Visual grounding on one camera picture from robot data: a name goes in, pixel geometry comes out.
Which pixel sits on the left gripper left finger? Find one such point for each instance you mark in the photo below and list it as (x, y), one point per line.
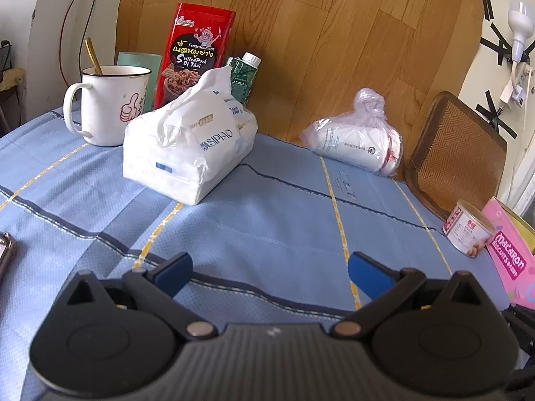
(154, 292)

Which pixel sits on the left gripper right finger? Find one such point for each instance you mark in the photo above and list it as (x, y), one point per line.
(389, 291)

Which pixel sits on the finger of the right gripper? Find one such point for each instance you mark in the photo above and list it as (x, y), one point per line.
(521, 321)

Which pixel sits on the pink macaron tin box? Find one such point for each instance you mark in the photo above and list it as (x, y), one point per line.
(512, 251)

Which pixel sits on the white peanut can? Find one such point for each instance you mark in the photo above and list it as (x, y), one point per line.
(468, 229)

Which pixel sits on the blue striped tablecloth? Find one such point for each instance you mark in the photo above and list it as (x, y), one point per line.
(268, 244)

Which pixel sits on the white tissue paper pack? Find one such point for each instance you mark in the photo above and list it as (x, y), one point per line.
(186, 147)

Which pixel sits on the brown woven chair back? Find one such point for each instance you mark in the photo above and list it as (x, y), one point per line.
(459, 156)

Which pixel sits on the plastic bag with paper cups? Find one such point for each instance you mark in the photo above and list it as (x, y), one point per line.
(361, 137)

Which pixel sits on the smartphone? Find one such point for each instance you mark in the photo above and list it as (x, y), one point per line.
(7, 252)

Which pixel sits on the white enamel mug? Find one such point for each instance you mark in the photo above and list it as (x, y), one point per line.
(99, 107)

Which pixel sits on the black tape cross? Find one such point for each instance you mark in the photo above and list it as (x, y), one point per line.
(492, 114)

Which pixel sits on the white power strip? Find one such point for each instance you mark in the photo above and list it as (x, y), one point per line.
(514, 91)

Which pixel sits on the green drink carton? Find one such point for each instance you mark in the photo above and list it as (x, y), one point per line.
(243, 74)

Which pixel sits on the red snack bag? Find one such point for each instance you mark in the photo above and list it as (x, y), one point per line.
(197, 43)

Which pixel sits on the gold spoon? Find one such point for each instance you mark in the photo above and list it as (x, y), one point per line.
(92, 55)

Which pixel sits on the white light bulb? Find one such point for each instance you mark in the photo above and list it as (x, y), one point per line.
(521, 22)

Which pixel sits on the wood pattern wall sheet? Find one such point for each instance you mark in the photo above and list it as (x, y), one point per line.
(316, 54)

